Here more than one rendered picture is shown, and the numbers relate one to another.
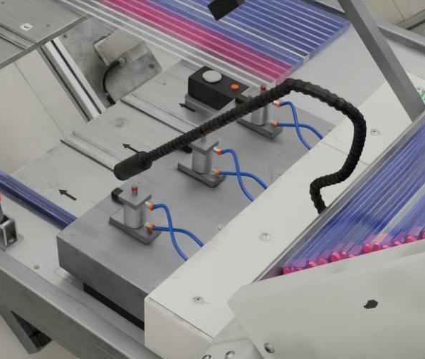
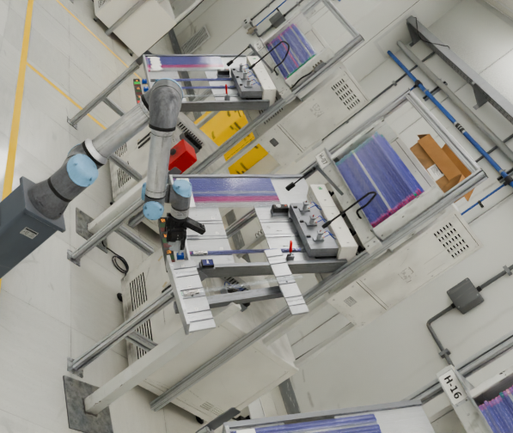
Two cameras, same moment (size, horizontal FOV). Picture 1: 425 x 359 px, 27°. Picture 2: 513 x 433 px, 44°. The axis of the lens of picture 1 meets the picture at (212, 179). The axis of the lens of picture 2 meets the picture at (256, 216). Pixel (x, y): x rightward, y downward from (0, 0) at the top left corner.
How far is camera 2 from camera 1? 2.40 m
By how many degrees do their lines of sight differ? 42
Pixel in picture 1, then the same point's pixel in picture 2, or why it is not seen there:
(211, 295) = (347, 240)
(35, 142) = (105, 277)
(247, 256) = (342, 232)
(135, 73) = not seen: hidden behind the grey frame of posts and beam
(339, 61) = (280, 189)
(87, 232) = (314, 245)
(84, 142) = (270, 234)
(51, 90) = (93, 255)
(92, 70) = not seen: hidden behind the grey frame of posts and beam
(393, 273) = (407, 210)
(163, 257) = (329, 241)
